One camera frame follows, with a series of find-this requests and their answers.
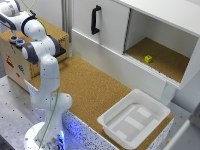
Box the white plastic box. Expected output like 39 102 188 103
96 88 172 150

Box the yellow block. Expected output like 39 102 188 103
144 54 154 64

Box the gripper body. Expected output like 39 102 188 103
0 13 17 34

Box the black door handle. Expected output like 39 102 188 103
90 4 102 36

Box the blue button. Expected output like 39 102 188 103
16 38 26 48

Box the red button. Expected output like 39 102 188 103
9 35 18 45

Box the white cabinet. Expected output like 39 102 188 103
70 0 200 108

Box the white sliding door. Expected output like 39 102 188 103
72 0 131 56

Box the green cable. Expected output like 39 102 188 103
19 0 61 150

